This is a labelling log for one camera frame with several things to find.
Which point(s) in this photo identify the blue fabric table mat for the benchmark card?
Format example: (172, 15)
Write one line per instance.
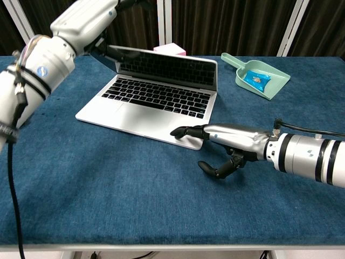
(121, 189)

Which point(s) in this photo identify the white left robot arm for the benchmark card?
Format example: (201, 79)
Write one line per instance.
(35, 81)

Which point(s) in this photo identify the green plastic dustpan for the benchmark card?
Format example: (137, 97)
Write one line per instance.
(272, 89)

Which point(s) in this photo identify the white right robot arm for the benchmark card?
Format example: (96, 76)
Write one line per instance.
(304, 156)

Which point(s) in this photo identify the pink cube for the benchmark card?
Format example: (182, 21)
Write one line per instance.
(169, 50)

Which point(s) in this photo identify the blue snack packet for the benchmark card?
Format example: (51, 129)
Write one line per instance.
(256, 79)

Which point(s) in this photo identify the silver laptop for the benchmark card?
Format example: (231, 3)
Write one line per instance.
(140, 116)

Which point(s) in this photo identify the black pleated curtain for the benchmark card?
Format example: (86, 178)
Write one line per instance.
(134, 27)
(323, 27)
(5, 32)
(229, 24)

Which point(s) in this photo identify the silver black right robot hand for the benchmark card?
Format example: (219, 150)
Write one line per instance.
(237, 137)

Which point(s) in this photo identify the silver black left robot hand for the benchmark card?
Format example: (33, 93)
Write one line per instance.
(81, 24)

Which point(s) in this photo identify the white partition post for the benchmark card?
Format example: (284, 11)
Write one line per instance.
(293, 27)
(164, 21)
(19, 19)

